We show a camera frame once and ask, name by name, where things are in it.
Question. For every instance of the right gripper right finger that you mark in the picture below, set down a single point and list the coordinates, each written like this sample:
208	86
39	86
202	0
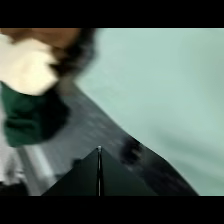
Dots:
120	180

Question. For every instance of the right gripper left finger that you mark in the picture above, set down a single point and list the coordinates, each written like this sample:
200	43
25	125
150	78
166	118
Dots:
80	178

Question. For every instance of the pale green shirt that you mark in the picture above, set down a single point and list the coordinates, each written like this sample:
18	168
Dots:
166	100

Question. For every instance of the dark green garment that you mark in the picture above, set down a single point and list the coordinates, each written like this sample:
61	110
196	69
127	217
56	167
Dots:
30	120

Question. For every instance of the cream garment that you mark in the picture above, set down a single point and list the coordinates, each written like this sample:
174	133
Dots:
23	66

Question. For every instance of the brown garment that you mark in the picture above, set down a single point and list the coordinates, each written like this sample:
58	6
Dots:
36	35

